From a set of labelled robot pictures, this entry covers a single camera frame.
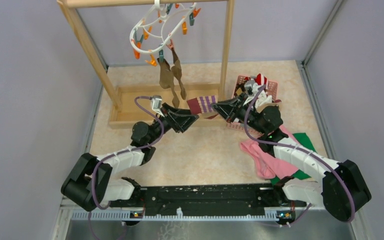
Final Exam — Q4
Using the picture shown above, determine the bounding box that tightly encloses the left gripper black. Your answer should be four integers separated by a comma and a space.
146, 102, 199, 145

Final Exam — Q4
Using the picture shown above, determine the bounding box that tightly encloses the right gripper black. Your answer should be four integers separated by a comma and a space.
210, 93, 267, 135

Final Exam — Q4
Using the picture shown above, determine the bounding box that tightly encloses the purple striped sock maroon cuff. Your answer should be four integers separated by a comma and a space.
186, 95, 218, 119

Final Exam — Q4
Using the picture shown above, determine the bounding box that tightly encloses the brown sock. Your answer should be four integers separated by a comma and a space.
171, 47, 187, 100
159, 59, 180, 108

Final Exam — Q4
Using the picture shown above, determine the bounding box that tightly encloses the white round clip hanger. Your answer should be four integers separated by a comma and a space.
129, 0, 201, 66

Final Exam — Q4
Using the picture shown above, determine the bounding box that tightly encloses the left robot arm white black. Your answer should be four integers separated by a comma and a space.
60, 103, 199, 212

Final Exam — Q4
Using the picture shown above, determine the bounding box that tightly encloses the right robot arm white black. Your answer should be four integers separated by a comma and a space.
211, 93, 372, 223

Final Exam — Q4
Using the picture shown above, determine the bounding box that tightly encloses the wooden clothes rack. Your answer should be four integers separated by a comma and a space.
57, 0, 235, 129

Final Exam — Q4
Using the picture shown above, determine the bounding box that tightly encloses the red white striped sock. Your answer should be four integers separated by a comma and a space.
252, 73, 268, 87

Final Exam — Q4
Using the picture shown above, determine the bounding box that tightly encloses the pink plastic basket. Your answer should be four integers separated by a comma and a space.
226, 75, 281, 132

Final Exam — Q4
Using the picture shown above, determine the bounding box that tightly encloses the pink cloth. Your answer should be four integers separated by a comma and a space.
239, 139, 299, 180

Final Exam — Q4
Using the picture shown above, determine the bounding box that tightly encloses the green cloth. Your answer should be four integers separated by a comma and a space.
270, 132, 316, 185

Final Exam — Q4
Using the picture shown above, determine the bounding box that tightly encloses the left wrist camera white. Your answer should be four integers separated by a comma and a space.
150, 95, 163, 116

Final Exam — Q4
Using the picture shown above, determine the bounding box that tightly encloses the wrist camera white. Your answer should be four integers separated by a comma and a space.
244, 79, 261, 97
150, 95, 163, 116

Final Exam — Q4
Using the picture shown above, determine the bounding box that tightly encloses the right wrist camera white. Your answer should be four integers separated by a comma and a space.
244, 79, 261, 97

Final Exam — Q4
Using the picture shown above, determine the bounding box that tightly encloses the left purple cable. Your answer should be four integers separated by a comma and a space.
87, 96, 165, 240

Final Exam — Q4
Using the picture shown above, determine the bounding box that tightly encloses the purple cable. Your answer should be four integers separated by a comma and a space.
87, 96, 165, 240
243, 84, 357, 227

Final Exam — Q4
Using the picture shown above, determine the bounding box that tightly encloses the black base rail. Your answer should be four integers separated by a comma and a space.
110, 183, 308, 225

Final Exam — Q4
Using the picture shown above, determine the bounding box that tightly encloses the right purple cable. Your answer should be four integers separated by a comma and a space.
243, 84, 357, 227

